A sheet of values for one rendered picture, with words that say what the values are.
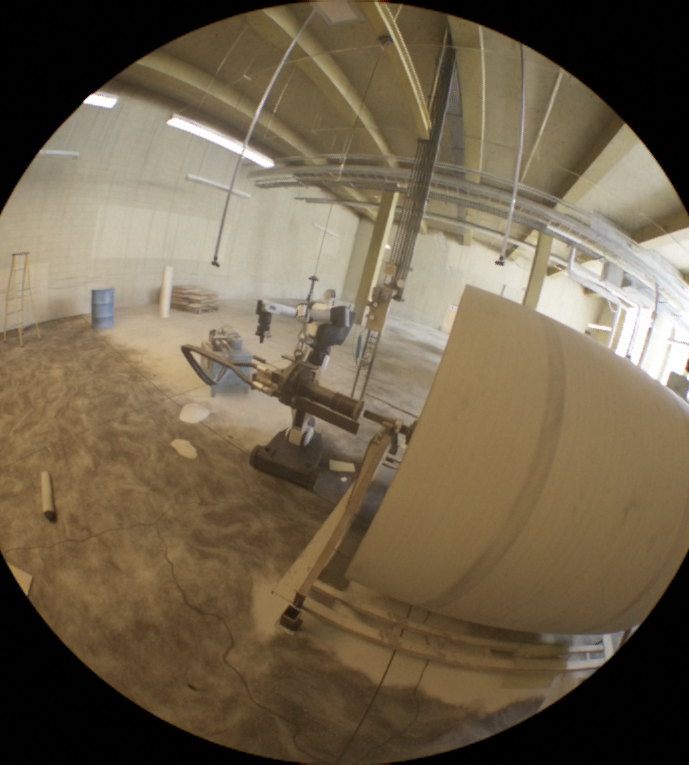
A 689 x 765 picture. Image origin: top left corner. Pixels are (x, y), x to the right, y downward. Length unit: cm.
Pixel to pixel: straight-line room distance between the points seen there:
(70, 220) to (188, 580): 810
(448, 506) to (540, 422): 33
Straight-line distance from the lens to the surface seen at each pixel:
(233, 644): 164
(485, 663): 181
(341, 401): 152
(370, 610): 159
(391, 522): 75
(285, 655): 163
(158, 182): 934
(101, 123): 921
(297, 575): 158
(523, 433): 73
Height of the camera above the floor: 161
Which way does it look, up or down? 22 degrees down
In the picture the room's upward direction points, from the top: 14 degrees clockwise
